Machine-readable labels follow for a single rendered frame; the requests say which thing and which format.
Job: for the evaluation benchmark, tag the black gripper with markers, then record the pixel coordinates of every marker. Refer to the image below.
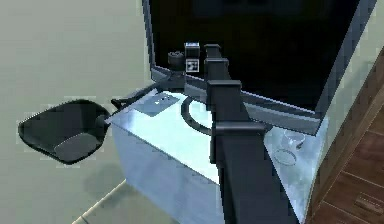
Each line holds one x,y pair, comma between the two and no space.
176,60

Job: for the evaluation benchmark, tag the black pan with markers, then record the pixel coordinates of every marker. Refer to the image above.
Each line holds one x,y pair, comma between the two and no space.
63,131

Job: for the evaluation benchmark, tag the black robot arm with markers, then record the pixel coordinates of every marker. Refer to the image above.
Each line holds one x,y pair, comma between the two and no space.
245,166

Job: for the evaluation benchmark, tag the pale blue stand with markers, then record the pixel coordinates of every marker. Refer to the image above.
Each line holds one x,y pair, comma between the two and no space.
166,156

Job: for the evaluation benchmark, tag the grey flat square plate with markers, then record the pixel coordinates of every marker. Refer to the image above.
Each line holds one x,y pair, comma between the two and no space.
156,104

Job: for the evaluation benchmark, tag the black television set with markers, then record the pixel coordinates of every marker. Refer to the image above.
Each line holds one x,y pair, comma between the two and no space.
266,43

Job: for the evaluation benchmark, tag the clear wine glass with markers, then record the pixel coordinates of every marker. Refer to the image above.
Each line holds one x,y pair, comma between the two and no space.
290,143

